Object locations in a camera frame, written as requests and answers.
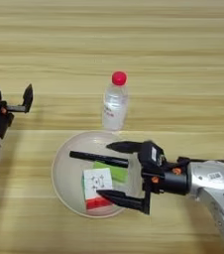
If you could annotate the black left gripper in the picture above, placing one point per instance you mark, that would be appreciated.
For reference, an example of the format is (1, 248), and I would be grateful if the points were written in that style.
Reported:
(0, 124)

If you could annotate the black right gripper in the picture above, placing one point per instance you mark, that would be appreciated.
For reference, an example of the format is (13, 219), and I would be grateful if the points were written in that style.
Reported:
(175, 182)

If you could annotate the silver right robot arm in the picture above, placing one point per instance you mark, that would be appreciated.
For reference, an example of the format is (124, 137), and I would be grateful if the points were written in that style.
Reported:
(216, 198)

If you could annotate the colourful puzzle cube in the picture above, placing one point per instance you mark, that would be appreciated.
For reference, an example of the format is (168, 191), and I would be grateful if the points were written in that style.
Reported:
(97, 180)

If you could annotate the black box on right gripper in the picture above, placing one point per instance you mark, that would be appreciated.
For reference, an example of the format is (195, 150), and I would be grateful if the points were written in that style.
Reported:
(152, 153)

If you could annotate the round beige plate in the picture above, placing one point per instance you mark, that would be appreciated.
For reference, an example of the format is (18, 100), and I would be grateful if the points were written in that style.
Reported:
(67, 172)

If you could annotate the clear bottle with red cap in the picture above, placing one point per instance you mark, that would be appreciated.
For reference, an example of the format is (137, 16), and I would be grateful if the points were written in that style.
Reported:
(114, 105)

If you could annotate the black marker pen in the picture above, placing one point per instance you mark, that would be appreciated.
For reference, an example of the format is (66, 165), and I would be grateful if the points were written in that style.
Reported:
(97, 158)

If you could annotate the green rectangular block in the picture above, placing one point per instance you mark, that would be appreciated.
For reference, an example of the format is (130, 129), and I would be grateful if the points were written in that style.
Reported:
(117, 173)

